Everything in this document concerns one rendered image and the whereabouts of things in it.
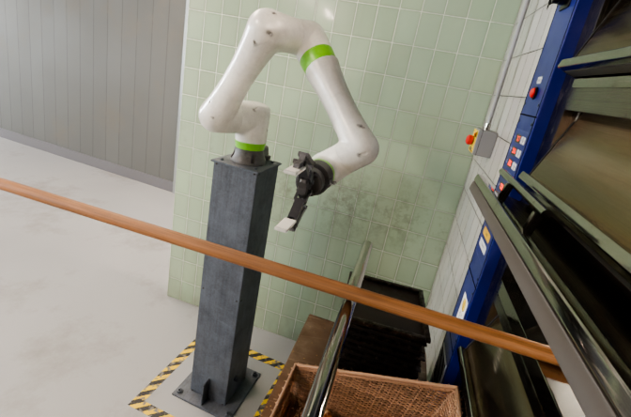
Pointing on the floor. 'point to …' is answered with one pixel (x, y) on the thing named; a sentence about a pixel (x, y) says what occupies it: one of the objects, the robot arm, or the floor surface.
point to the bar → (320, 393)
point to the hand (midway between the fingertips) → (286, 200)
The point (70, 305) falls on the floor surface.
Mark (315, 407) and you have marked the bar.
